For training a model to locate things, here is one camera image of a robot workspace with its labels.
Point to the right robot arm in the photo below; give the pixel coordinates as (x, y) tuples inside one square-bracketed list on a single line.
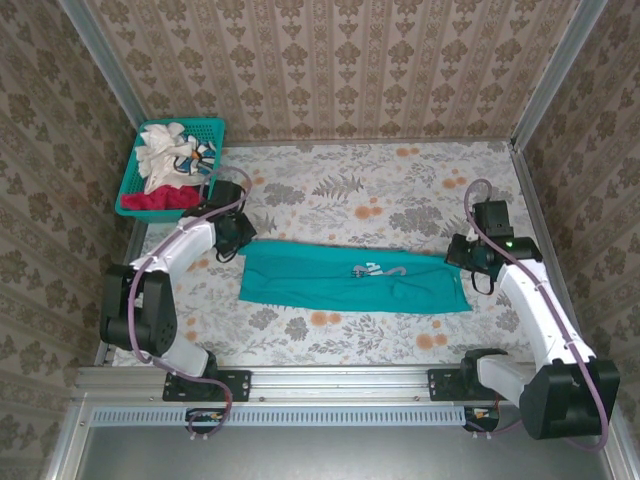
[(537, 330)]

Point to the aluminium frame post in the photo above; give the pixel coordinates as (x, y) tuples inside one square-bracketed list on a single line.
[(557, 75), (114, 75)]

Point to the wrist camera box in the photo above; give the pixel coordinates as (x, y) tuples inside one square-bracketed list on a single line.
[(222, 195), (495, 220)]

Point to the wide aluminium extrusion beam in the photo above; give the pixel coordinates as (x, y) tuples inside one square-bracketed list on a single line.
[(340, 382)]

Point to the teal t-shirt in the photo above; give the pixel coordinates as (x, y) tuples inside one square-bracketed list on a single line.
[(310, 280)]

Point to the teal plastic laundry basket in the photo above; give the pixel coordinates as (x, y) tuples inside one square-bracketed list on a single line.
[(145, 214)]

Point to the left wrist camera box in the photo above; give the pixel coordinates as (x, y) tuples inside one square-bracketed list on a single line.
[(222, 195)]

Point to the grey sheet metal panel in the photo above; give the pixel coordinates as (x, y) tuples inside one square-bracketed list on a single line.
[(325, 455)]

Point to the white t-shirt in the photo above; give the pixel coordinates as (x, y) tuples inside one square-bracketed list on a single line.
[(160, 150)]

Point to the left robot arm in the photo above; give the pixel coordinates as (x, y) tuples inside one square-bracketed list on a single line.
[(160, 310)]

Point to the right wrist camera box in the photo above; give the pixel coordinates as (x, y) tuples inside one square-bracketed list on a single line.
[(495, 220)]

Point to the red t-shirt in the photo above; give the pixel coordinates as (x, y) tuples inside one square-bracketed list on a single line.
[(160, 197)]

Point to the floral tablecloth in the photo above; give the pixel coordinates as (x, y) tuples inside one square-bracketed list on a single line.
[(375, 210)]

